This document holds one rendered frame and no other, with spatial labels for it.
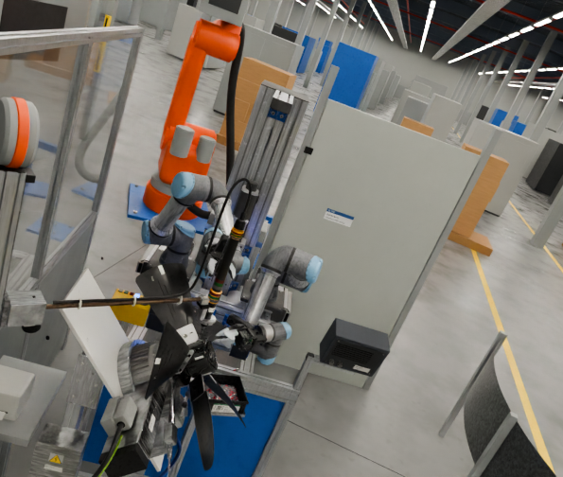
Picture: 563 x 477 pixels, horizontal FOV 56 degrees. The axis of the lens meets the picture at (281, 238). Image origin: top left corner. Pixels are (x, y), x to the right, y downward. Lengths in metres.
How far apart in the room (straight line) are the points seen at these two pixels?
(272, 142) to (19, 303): 1.53
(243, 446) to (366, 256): 1.69
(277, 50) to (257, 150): 9.77
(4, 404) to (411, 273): 2.83
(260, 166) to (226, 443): 1.37
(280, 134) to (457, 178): 1.54
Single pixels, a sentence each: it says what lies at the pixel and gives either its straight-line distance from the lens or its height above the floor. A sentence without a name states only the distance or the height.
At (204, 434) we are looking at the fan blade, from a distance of 1.84.
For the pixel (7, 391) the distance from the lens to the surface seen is 1.99.
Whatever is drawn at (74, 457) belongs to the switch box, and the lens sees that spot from 2.04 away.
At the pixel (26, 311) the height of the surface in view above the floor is 1.40.
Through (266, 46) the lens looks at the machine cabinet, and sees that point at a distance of 12.47.
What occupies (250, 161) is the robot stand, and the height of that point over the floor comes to 1.65.
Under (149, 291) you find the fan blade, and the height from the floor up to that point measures 1.37.
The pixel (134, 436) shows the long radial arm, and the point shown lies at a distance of 1.67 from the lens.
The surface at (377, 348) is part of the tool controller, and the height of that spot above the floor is 1.22.
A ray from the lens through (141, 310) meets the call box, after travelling 2.32.
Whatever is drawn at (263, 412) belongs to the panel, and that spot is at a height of 0.68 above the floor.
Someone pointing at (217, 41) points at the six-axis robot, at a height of 1.94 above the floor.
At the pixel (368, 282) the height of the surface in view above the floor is 0.89.
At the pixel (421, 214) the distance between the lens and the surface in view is 3.81.
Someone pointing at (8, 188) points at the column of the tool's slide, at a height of 1.76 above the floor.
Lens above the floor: 2.30
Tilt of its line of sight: 21 degrees down
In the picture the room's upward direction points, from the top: 21 degrees clockwise
